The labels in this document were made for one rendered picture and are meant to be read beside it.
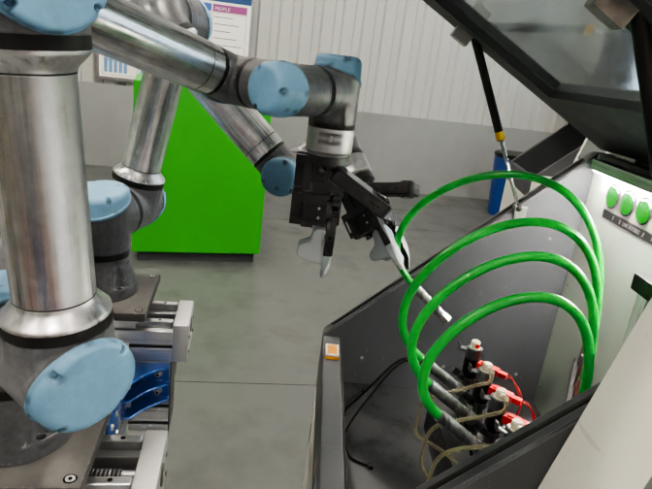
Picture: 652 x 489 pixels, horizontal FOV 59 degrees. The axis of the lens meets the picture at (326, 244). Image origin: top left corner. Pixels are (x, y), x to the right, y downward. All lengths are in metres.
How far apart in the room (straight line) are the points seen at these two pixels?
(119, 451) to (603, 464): 0.66
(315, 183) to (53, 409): 0.51
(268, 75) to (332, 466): 0.61
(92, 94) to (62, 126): 7.04
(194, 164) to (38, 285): 3.65
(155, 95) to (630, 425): 1.04
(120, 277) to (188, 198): 3.05
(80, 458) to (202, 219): 3.58
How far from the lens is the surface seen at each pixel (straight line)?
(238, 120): 1.10
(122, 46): 0.79
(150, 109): 1.31
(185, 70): 0.85
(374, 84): 7.63
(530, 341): 1.47
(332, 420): 1.09
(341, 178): 0.92
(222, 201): 4.33
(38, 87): 0.59
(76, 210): 0.63
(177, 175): 4.27
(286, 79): 0.80
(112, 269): 1.27
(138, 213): 1.31
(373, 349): 1.41
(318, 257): 0.96
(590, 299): 0.91
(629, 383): 0.70
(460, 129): 7.98
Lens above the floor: 1.57
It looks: 18 degrees down
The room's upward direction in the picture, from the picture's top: 7 degrees clockwise
